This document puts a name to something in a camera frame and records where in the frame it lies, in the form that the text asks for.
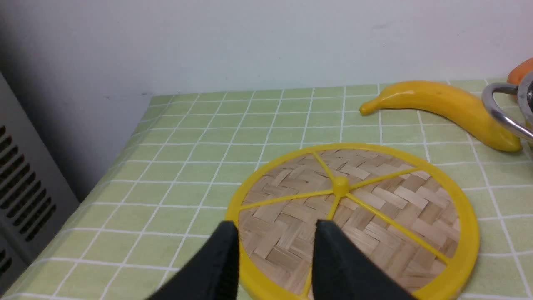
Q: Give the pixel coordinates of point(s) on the grey vented panel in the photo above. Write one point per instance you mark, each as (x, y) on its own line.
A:
(35, 198)

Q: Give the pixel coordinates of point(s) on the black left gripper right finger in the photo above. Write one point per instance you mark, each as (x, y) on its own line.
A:
(341, 271)

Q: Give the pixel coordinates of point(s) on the stainless steel pot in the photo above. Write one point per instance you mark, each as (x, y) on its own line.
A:
(519, 123)

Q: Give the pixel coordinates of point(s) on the yellow banana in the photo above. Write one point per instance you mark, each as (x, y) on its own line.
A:
(457, 105)

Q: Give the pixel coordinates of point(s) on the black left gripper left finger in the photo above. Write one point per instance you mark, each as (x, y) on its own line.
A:
(211, 274)

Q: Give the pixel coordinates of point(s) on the yellow bamboo steamer lid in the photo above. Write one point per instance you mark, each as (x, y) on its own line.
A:
(406, 215)

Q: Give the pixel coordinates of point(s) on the green checkered tablecloth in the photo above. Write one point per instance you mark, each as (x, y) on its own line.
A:
(172, 186)

